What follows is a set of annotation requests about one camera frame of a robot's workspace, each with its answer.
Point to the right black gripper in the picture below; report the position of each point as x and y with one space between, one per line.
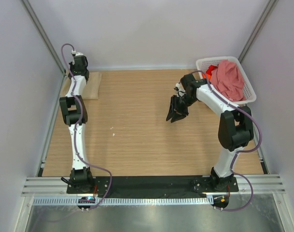
178 114

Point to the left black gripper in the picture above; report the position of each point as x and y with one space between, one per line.
72 66

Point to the beige t shirt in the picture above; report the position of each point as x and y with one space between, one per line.
90 91

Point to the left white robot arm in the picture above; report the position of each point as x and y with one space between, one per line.
75 116

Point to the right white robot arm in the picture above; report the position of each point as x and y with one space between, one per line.
235 126

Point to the orange t shirt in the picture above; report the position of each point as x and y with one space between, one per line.
206 76

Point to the white plastic basket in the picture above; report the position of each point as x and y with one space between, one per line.
248 92

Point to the red t shirt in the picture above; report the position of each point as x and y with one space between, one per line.
210 69

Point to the pink t shirt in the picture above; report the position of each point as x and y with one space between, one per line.
228 80

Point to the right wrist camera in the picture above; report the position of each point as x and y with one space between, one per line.
188 82

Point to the white slotted cable duct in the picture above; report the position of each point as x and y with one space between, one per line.
85 201

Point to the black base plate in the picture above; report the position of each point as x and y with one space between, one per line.
160 187

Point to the aluminium frame rail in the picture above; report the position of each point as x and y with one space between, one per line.
257 183

